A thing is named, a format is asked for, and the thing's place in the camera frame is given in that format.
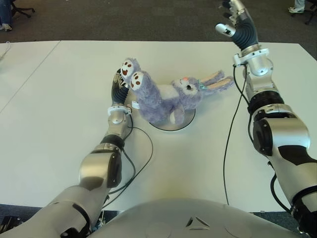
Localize robot left hand black silver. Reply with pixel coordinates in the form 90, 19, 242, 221
110, 68, 129, 106

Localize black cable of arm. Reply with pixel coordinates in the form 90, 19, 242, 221
100, 114, 154, 211
222, 63, 248, 206

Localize white plate black rim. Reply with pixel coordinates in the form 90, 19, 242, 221
148, 108, 196, 132

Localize silver robot torso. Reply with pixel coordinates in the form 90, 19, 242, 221
91, 197, 308, 238

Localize purple plush bunny doll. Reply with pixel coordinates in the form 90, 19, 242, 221
120, 58, 235, 125

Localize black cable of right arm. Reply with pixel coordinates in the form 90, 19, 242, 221
222, 63, 248, 206

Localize person leg blue jeans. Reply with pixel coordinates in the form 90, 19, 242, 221
0, 0, 12, 32

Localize person foot white sneaker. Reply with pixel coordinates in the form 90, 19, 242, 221
288, 0, 305, 13

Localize black office chair base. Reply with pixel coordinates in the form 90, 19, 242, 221
9, 0, 35, 18
304, 0, 317, 25

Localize robot right hand black silver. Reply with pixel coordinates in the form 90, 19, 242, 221
214, 0, 260, 50

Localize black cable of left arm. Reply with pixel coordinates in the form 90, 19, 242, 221
100, 114, 154, 211

